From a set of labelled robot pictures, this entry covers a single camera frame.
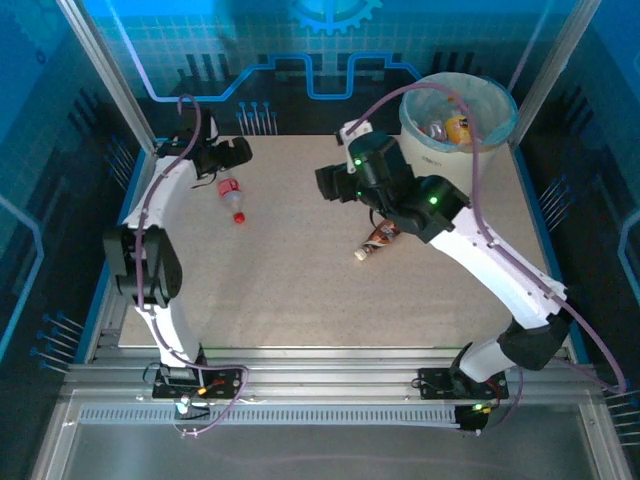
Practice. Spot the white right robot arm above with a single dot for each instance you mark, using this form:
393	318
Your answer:
500	270

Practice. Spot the aluminium side rail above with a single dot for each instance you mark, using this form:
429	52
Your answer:
111	320

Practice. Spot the aluminium frame post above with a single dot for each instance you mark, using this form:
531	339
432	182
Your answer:
550	70
107	80

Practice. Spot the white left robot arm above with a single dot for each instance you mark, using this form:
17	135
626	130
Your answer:
160	200

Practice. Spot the aluminium front rail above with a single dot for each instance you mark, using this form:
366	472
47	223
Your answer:
325	370

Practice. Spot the light blue bin liner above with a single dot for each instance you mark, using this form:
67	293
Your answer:
500	112

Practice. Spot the brown drink bottle white cap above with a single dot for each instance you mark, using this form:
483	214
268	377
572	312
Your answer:
377	240

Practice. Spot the blue table edge strip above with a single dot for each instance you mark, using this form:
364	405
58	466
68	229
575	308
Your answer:
542	235
91	330

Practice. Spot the black connector plate with lights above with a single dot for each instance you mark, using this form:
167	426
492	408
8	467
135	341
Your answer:
475	417

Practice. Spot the clear bottle red label red cap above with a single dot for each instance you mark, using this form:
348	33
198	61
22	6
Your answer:
231	192

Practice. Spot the white plastic waste bin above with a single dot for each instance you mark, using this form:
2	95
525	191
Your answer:
450	160

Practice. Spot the orange juice bottle yellow cap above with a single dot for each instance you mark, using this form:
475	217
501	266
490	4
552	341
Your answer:
457	131

